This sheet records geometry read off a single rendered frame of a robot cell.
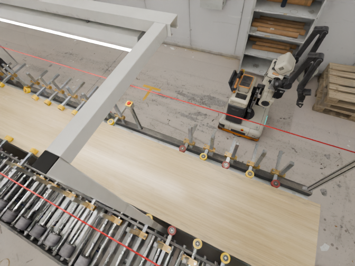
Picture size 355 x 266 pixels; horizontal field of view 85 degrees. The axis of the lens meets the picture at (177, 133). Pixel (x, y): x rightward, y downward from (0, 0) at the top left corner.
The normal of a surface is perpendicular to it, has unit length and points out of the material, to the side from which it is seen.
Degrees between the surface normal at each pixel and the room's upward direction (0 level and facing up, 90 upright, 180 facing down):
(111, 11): 0
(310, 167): 0
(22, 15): 61
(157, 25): 0
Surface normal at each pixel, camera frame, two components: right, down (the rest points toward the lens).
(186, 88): -0.09, -0.51
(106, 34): -0.41, 0.44
